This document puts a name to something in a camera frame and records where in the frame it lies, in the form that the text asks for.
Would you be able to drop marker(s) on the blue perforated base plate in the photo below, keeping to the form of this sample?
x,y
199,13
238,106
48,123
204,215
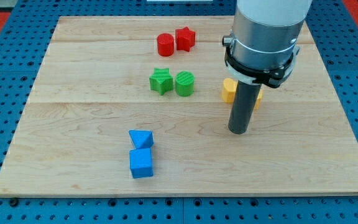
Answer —
x,y
23,42

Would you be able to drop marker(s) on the yellow heart block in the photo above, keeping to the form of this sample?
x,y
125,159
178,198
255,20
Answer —
x,y
228,90

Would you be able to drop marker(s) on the green cylinder block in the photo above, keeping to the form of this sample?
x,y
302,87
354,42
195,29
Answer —
x,y
184,83

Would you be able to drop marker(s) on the wooden board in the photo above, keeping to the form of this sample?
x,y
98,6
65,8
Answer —
x,y
92,87

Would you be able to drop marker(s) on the blue cube block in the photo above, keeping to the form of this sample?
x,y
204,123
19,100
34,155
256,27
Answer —
x,y
141,163

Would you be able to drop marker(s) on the yellow block behind rod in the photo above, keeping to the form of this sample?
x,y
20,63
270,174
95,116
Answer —
x,y
259,99

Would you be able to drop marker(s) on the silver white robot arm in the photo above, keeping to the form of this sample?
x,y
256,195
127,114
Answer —
x,y
261,48

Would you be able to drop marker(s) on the blue triangle block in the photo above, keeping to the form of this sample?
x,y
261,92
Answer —
x,y
141,138

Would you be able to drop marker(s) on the red star block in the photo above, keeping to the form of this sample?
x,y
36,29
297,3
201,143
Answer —
x,y
185,39

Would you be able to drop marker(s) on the red cylinder block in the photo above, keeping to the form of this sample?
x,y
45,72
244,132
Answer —
x,y
165,44

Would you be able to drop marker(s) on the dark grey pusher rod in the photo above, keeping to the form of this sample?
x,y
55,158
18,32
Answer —
x,y
243,106

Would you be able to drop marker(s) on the green star block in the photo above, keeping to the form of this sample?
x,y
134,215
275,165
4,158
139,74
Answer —
x,y
161,80

